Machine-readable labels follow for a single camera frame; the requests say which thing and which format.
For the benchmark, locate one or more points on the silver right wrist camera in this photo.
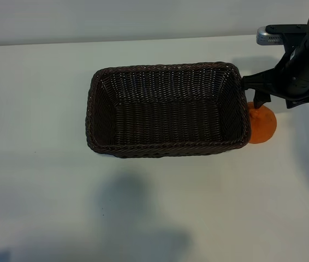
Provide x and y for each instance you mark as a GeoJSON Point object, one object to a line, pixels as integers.
{"type": "Point", "coordinates": [269, 36]}

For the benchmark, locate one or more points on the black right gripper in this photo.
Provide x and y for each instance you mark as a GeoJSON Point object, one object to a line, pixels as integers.
{"type": "Point", "coordinates": [304, 73]}

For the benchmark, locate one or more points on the orange fruit with knobbed top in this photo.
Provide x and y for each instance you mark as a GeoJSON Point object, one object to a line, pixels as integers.
{"type": "Point", "coordinates": [263, 128]}

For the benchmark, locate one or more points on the dark brown woven wicker basket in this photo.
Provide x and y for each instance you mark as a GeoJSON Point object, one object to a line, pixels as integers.
{"type": "Point", "coordinates": [165, 120]}

